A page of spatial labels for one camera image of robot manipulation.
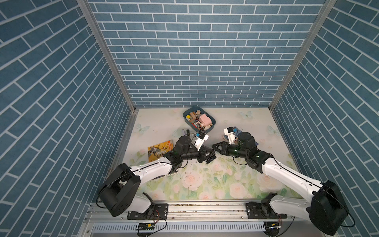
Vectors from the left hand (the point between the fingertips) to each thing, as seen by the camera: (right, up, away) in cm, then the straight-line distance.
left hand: (216, 153), depth 76 cm
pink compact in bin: (-4, +18, +29) cm, 34 cm away
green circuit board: (-35, -35, -4) cm, 50 cm away
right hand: (-1, +3, +1) cm, 4 cm away
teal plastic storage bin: (-4, +24, +36) cm, 43 cm away
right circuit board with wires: (+26, -35, -6) cm, 44 cm away
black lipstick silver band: (-1, -7, +15) cm, 16 cm away
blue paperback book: (+10, +12, -4) cm, 16 cm away
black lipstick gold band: (-16, +10, +20) cm, 27 cm away
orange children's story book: (-36, -3, +18) cm, 41 cm away
